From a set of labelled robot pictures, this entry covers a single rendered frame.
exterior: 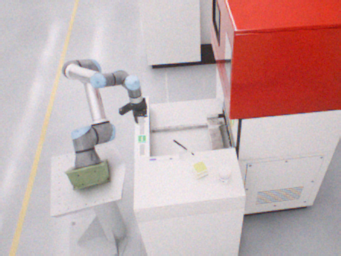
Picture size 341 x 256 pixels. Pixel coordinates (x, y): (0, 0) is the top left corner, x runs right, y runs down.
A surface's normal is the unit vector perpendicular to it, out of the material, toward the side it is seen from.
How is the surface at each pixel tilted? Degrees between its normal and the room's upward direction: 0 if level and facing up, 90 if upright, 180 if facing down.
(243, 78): 90
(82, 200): 0
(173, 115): 0
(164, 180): 0
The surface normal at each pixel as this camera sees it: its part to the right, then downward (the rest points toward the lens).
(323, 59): 0.15, 0.71
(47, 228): 0.02, -0.70
